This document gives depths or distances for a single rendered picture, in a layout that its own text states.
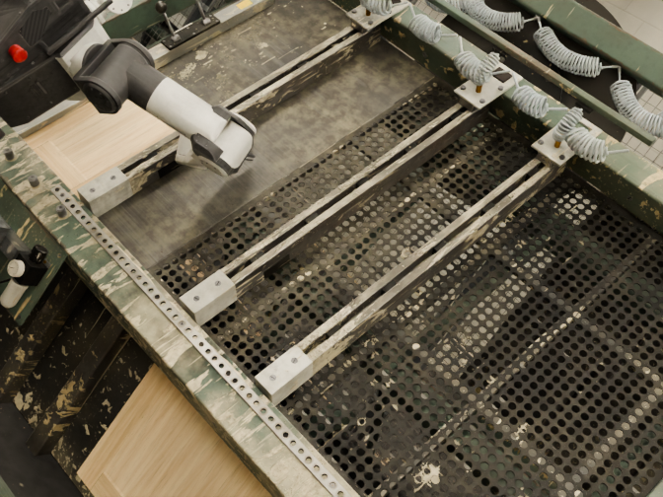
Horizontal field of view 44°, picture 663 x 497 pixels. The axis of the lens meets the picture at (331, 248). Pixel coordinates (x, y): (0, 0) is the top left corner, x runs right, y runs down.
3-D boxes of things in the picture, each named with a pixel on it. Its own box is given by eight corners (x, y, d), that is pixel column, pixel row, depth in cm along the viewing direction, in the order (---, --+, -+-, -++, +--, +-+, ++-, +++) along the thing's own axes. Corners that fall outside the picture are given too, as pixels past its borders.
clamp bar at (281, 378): (251, 385, 194) (243, 334, 174) (564, 137, 241) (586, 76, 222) (278, 414, 190) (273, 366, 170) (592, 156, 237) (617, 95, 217)
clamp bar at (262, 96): (78, 201, 225) (55, 141, 206) (387, 14, 272) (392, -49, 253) (99, 223, 221) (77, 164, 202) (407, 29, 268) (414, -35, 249)
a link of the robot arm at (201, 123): (258, 121, 180) (172, 65, 179) (226, 170, 178) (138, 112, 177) (257, 135, 191) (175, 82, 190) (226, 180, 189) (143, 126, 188)
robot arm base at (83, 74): (125, 126, 182) (108, 89, 172) (80, 110, 186) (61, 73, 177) (163, 81, 188) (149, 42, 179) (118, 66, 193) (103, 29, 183)
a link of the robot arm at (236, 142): (230, 139, 203) (267, 146, 188) (206, 174, 202) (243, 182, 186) (198, 112, 197) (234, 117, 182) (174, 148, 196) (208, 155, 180)
